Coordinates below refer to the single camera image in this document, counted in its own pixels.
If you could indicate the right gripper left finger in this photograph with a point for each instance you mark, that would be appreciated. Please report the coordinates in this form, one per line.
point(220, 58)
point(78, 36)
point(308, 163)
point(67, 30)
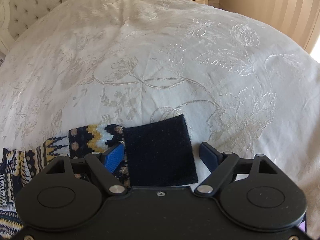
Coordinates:
point(113, 157)

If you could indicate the cream embroidered bedspread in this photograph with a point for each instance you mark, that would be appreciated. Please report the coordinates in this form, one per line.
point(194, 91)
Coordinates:
point(242, 85)

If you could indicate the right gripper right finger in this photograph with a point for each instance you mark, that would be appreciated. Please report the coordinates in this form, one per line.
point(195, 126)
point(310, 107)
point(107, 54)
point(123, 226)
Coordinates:
point(209, 156)

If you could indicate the patterned knit sweater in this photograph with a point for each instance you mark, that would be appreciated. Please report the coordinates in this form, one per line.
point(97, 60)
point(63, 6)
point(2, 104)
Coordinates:
point(157, 154)

